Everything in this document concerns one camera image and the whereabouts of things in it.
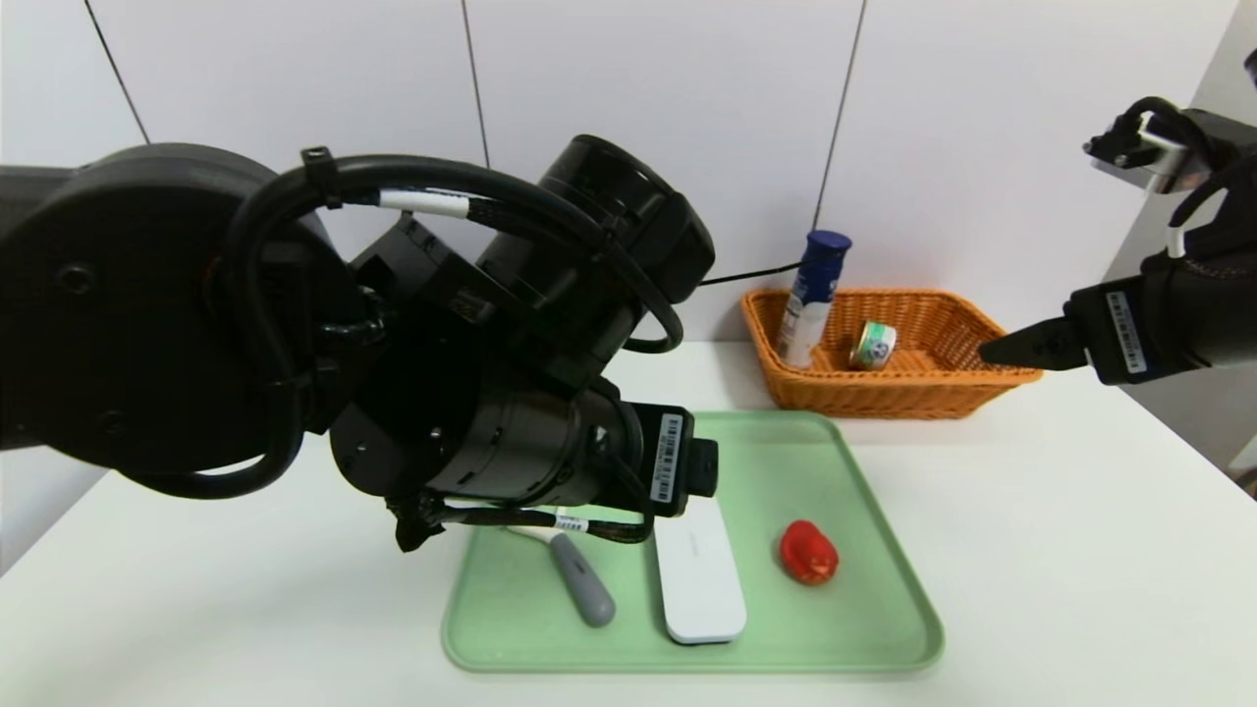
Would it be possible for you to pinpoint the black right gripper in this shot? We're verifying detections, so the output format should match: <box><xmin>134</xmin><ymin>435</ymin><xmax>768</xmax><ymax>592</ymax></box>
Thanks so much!
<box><xmin>977</xmin><ymin>251</ymin><xmax>1257</xmax><ymax>386</ymax></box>

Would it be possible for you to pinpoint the small tin can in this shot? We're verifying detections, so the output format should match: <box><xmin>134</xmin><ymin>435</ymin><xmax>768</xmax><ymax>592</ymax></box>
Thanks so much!
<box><xmin>848</xmin><ymin>320</ymin><xmax>899</xmax><ymax>372</ymax></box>

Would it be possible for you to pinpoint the blue white bottle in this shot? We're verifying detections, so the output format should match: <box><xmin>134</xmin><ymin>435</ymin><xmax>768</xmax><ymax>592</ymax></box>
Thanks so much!
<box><xmin>775</xmin><ymin>230</ymin><xmax>853</xmax><ymax>371</ymax></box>

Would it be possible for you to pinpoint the white rectangular case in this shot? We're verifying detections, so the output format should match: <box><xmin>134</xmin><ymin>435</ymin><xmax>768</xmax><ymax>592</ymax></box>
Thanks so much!
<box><xmin>653</xmin><ymin>496</ymin><xmax>749</xmax><ymax>647</ymax></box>

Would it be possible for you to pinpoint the orange wicker basket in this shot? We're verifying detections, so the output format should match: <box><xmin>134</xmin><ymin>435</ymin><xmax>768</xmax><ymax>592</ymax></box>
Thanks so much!
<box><xmin>739</xmin><ymin>288</ymin><xmax>1045</xmax><ymax>421</ymax></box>

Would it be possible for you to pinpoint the light green plastic tray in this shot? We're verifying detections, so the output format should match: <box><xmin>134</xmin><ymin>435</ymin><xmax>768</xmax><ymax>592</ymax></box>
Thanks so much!
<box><xmin>442</xmin><ymin>410</ymin><xmax>947</xmax><ymax>676</ymax></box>

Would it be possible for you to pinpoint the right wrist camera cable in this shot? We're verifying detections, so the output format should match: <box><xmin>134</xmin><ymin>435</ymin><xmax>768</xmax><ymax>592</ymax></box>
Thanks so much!
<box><xmin>1167</xmin><ymin>157</ymin><xmax>1238</xmax><ymax>261</ymax></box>

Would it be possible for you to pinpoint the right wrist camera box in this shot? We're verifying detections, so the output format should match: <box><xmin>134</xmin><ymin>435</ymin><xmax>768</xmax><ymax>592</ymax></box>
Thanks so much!
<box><xmin>1083</xmin><ymin>96</ymin><xmax>1224</xmax><ymax>195</ymax></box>

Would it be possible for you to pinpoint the thin black camera wire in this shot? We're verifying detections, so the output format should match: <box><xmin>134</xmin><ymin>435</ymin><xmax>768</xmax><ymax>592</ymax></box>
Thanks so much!
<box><xmin>699</xmin><ymin>259</ymin><xmax>808</xmax><ymax>289</ymax></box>

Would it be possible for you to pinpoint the labelled black left arm cable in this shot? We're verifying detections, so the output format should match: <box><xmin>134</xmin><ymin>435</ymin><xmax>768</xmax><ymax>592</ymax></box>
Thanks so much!
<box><xmin>393</xmin><ymin>491</ymin><xmax>657</xmax><ymax>553</ymax></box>

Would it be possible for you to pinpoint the white peeler grey handle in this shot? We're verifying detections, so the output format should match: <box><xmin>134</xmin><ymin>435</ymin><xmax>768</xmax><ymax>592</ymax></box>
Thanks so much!
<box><xmin>506</xmin><ymin>525</ymin><xmax>618</xmax><ymax>629</ymax></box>

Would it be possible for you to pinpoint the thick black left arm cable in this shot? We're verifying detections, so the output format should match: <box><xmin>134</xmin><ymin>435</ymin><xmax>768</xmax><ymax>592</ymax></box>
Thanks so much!
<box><xmin>218</xmin><ymin>147</ymin><xmax>685</xmax><ymax>502</ymax></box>

